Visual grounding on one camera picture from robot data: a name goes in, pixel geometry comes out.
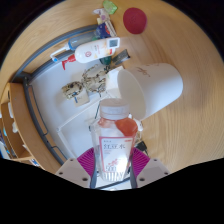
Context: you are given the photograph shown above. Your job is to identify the wooden shelf unit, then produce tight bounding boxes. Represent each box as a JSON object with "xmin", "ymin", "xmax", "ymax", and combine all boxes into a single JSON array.
[{"xmin": 0, "ymin": 82, "xmax": 63, "ymax": 174}]

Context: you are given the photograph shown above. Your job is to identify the grey metal bed frame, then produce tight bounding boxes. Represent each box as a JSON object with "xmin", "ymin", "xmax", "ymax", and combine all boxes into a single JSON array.
[{"xmin": 9, "ymin": 23, "xmax": 101, "ymax": 166}]

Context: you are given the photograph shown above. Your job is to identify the white tissue pack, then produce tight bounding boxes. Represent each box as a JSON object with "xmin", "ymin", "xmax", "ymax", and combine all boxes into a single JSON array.
[{"xmin": 105, "ymin": 65, "xmax": 125, "ymax": 93}]

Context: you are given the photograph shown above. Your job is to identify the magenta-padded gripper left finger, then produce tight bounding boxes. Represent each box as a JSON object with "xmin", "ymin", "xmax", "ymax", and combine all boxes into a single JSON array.
[{"xmin": 54, "ymin": 147, "xmax": 100, "ymax": 190}]

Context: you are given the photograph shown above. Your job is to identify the blue squeeze bottle white spout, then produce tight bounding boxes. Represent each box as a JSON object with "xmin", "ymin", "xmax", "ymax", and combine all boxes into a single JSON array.
[{"xmin": 49, "ymin": 29, "xmax": 101, "ymax": 63}]

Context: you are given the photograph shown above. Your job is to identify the white desk lamp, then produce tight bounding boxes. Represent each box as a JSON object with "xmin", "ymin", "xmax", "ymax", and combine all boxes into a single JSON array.
[{"xmin": 56, "ymin": 96, "xmax": 111, "ymax": 159}]

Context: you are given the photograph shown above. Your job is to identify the small blue box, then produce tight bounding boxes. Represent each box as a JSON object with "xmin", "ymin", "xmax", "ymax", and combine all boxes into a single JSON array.
[{"xmin": 94, "ymin": 22, "xmax": 113, "ymax": 40}]

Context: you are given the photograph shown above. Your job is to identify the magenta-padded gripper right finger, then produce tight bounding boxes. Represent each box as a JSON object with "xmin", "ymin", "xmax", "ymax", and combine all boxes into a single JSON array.
[{"xmin": 128, "ymin": 147, "xmax": 172, "ymax": 190}]

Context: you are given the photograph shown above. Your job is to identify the white pump bottle red nozzle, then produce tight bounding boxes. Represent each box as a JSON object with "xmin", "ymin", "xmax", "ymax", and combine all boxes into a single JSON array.
[{"xmin": 61, "ymin": 36, "xmax": 121, "ymax": 71}]

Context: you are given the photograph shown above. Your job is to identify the flat round red coaster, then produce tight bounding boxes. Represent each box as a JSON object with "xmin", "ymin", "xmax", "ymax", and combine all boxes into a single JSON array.
[{"xmin": 122, "ymin": 7, "xmax": 148, "ymax": 35}]

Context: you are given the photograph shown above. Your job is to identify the clear drink bottle red label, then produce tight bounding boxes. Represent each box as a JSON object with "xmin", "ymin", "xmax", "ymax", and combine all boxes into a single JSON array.
[{"xmin": 89, "ymin": 97, "xmax": 139, "ymax": 184}]

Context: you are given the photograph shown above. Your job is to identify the white paper cup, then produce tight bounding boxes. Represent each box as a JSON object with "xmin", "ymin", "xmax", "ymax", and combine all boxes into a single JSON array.
[{"xmin": 116, "ymin": 62, "xmax": 184, "ymax": 122}]

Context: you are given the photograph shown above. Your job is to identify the brown tree creature figurine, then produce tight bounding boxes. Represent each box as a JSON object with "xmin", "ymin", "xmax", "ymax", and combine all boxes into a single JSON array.
[{"xmin": 61, "ymin": 64, "xmax": 109, "ymax": 101}]

